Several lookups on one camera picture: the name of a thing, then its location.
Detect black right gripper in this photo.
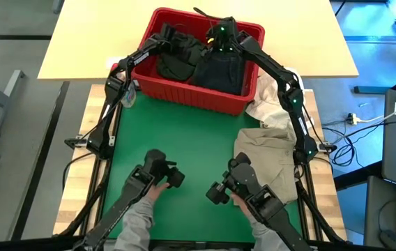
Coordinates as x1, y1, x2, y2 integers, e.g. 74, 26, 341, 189
205, 16, 244, 55

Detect black garment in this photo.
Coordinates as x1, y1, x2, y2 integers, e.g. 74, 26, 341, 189
155, 33, 206, 82

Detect dark jeans with stitching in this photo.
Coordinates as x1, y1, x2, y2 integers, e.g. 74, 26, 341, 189
190, 52, 248, 96

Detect khaki shorts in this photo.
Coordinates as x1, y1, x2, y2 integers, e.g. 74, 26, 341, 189
233, 127, 302, 205

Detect person's forearm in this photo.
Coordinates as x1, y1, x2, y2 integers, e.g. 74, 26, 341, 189
248, 214, 291, 251
112, 195, 156, 251

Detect red plastic bin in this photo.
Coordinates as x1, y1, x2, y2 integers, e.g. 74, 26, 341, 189
130, 7, 266, 116

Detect white paper label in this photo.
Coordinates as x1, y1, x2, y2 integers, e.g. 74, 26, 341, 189
105, 56, 131, 70

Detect spray bottle red trigger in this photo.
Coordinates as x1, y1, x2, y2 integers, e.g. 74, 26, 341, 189
109, 62, 137, 108

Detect cream white garment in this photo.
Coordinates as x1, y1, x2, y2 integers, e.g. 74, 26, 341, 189
245, 66, 315, 140

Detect green table mat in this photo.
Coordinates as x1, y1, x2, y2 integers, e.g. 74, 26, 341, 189
98, 92, 305, 245

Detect light wooden table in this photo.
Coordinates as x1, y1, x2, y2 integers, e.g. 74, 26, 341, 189
37, 0, 360, 82

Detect person's hand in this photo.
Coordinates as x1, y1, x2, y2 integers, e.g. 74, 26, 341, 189
230, 192, 254, 218
144, 181, 172, 204

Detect white power plug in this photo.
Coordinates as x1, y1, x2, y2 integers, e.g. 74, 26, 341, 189
346, 112, 362, 126

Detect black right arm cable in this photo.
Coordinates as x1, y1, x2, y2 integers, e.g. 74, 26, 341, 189
321, 120, 383, 169

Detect white cable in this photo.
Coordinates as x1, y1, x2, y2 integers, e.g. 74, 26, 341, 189
358, 93, 396, 123

